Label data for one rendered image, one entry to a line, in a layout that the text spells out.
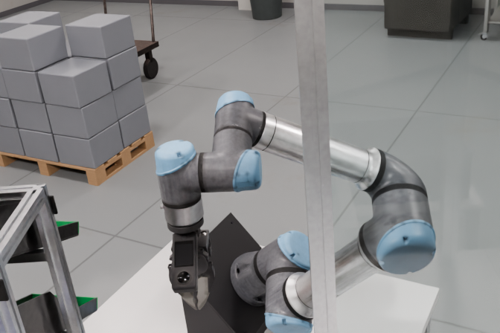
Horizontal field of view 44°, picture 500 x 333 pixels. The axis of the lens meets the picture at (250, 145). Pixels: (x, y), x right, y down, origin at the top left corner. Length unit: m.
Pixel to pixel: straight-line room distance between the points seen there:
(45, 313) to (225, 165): 0.39
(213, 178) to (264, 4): 7.28
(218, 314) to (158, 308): 0.30
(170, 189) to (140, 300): 0.87
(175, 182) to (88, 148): 3.35
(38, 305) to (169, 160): 0.33
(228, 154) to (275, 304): 0.54
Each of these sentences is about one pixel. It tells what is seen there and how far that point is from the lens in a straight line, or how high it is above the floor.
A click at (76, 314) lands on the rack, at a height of 1.43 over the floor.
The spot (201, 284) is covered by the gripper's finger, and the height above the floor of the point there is 1.29.
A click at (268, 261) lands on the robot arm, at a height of 1.10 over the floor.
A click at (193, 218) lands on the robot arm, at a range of 1.19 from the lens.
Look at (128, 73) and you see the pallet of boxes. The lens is 4.70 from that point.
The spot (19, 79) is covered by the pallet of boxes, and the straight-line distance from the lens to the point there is 4.67.
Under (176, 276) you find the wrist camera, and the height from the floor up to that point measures 1.37.
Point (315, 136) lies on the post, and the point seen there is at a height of 1.76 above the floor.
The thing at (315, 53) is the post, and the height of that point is 1.86.
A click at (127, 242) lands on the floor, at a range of 3.87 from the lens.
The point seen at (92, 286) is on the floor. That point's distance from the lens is 3.58.
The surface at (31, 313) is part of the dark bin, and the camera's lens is 0.99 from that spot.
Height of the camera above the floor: 2.06
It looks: 25 degrees down
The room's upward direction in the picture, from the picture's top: 6 degrees counter-clockwise
